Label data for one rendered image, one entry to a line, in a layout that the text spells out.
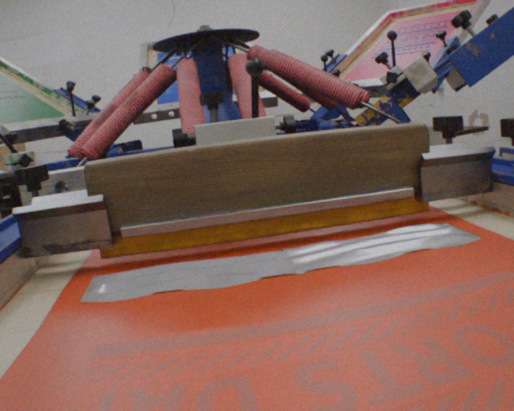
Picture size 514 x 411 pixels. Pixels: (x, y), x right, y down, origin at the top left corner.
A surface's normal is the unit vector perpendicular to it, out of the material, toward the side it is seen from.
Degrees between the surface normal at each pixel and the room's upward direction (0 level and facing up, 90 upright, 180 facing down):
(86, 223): 90
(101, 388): 0
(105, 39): 90
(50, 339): 0
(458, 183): 90
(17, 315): 0
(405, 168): 90
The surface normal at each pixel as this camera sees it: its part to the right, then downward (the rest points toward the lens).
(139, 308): -0.11, -0.97
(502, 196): -0.98, 0.14
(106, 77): 0.14, 0.18
